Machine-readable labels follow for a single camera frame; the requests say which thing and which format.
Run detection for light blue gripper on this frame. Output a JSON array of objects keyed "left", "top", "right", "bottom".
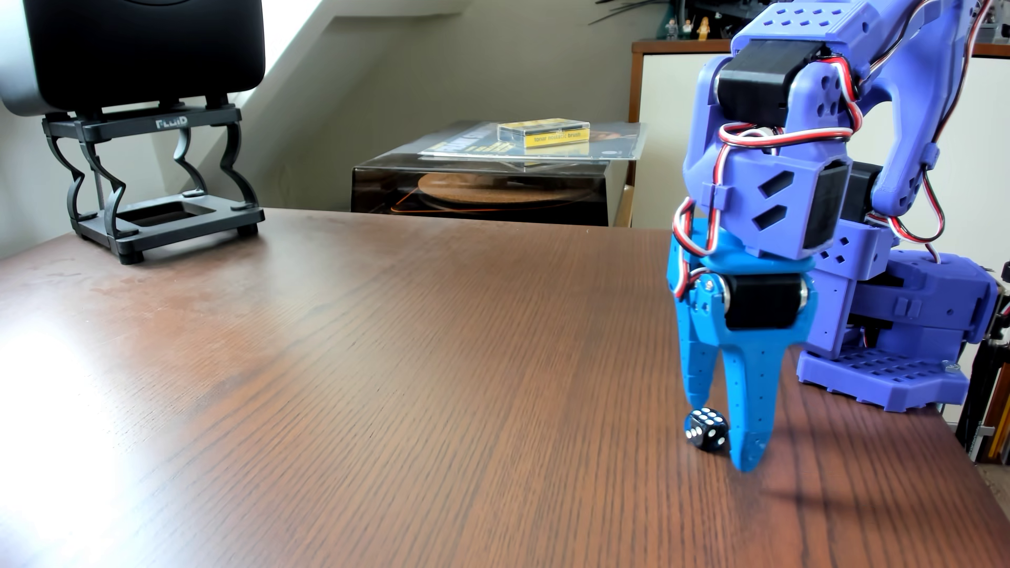
[{"left": 666, "top": 219, "right": 819, "bottom": 473}]

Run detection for dark blue dice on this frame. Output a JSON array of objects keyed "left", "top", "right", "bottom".
[{"left": 685, "top": 407, "right": 730, "bottom": 453}]

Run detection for black metal stand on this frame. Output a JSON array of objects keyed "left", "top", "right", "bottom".
[{"left": 955, "top": 264, "right": 1010, "bottom": 465}]

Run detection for white cabinet with wooden top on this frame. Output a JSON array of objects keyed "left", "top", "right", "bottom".
[{"left": 629, "top": 38, "right": 1010, "bottom": 425}]

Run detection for yellow cassette case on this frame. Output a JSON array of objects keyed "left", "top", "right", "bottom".
[{"left": 497, "top": 118, "right": 591, "bottom": 149}]

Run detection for turntable with clear cover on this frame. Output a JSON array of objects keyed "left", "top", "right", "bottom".
[{"left": 351, "top": 120, "right": 644, "bottom": 227}]

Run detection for dark brick model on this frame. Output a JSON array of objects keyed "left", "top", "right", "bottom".
[{"left": 694, "top": 0, "right": 770, "bottom": 36}]

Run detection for dark plant leaves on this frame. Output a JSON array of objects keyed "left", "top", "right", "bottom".
[{"left": 588, "top": 0, "right": 668, "bottom": 25}]

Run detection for black speaker stand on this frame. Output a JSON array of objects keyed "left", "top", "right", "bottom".
[{"left": 42, "top": 95, "right": 266, "bottom": 265}]

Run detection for black studio speaker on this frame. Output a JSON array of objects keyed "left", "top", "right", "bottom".
[{"left": 0, "top": 0, "right": 266, "bottom": 117}]

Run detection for red white black servo cable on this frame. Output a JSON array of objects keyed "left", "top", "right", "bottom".
[
  {"left": 864, "top": 0, "right": 995, "bottom": 265},
  {"left": 671, "top": 55, "right": 865, "bottom": 301}
]

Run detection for record sleeve in plastic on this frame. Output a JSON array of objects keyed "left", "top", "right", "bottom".
[{"left": 418, "top": 120, "right": 647, "bottom": 163}]

